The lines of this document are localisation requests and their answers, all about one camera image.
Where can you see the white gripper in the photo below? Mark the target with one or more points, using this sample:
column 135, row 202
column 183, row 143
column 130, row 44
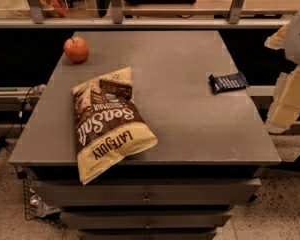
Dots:
column 299, row 40

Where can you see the dark blue rxbar wrapper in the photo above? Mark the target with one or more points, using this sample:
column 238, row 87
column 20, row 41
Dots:
column 227, row 83

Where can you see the brown sea salt chip bag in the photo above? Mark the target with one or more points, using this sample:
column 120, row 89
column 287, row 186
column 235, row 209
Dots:
column 108, row 125

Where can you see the orange bag on shelf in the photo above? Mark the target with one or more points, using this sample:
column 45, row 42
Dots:
column 54, row 8

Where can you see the grey drawer cabinet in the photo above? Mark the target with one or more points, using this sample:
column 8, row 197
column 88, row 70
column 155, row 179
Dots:
column 210, row 150

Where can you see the metal shelf rack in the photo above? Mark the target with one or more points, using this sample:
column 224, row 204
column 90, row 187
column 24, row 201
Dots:
column 204, row 14

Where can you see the red apple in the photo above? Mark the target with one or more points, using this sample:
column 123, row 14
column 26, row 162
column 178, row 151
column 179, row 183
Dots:
column 76, row 49

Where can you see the wire mesh basket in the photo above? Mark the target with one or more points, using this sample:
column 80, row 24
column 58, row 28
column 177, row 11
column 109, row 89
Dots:
column 35, row 209

